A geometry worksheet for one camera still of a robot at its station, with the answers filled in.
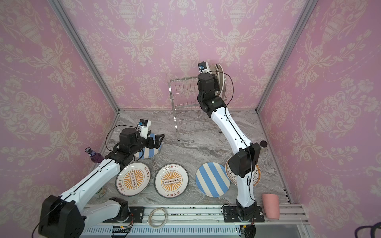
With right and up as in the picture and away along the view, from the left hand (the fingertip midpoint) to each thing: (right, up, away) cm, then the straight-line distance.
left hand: (157, 134), depth 80 cm
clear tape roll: (+1, -42, -5) cm, 43 cm away
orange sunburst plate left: (-15, -26, +5) cm, 31 cm away
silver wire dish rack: (+16, +11, +37) cm, 42 cm away
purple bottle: (-34, -13, 0) cm, 36 cm away
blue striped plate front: (+31, -27, +5) cm, 41 cm away
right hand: (+30, +30, -5) cm, 43 cm away
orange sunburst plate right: (+7, -27, +5) cm, 29 cm away
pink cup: (+58, -34, -8) cm, 68 cm away
